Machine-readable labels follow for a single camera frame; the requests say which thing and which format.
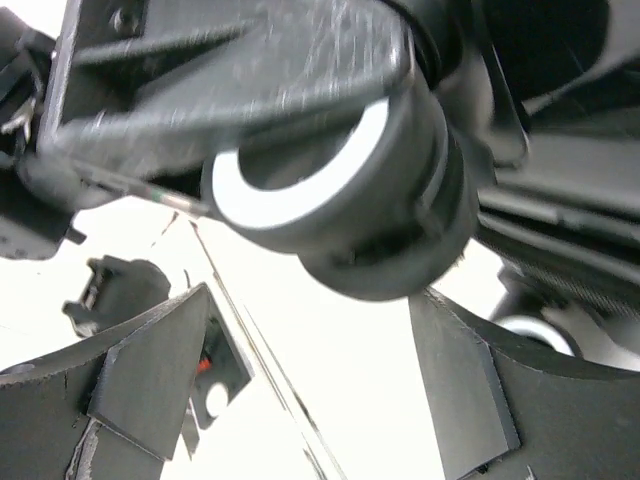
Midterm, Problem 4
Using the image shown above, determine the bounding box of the small space-print suitcase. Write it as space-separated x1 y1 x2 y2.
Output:
14 0 640 359

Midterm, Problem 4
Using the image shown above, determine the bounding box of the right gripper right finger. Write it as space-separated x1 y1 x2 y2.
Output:
408 290 639 479

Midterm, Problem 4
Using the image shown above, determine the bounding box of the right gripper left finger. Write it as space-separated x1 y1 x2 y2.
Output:
1 284 210 479

